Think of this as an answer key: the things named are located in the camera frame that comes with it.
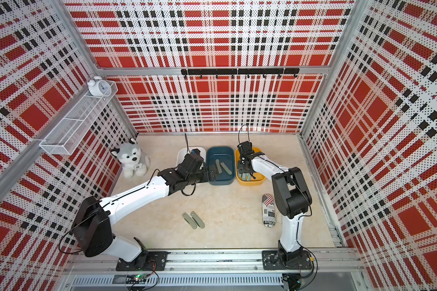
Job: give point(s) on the black wall hook rail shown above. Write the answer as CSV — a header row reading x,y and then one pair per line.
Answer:
x,y
241,71

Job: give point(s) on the dark teal storage box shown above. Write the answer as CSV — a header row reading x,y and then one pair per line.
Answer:
x,y
223,154

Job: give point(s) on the olive knife one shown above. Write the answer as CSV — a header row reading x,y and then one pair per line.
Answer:
x,y
189,220

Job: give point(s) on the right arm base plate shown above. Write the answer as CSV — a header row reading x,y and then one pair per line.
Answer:
x,y
280,260

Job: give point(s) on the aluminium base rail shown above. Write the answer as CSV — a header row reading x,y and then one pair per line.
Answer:
x,y
221,261

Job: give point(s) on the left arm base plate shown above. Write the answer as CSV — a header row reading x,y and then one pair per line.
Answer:
x,y
146,260

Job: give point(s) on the husky plush toy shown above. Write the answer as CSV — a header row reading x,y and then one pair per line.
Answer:
x,y
134,161

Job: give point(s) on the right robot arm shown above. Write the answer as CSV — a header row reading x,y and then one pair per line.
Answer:
x,y
291,196

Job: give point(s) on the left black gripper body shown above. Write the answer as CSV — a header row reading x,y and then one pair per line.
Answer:
x,y
201,176

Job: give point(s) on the olive knife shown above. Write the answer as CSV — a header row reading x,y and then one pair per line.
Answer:
x,y
225,168
218,165

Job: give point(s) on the white alarm clock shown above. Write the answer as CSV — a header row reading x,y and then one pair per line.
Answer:
x,y
98,87

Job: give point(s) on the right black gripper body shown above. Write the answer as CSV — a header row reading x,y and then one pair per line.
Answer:
x,y
242,167

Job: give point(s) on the white storage box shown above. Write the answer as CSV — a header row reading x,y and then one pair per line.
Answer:
x,y
184,152

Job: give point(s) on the olive knife two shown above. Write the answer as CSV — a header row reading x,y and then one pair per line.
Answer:
x,y
199,222

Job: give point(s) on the yellow storage box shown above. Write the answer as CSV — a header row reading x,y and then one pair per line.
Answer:
x,y
259,178

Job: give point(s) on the white wire mesh shelf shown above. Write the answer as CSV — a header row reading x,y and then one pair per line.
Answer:
x,y
68,133

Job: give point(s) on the green circuit board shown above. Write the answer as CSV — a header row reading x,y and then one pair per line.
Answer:
x,y
135,279

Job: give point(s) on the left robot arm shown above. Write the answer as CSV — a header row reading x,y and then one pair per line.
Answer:
x,y
92,227

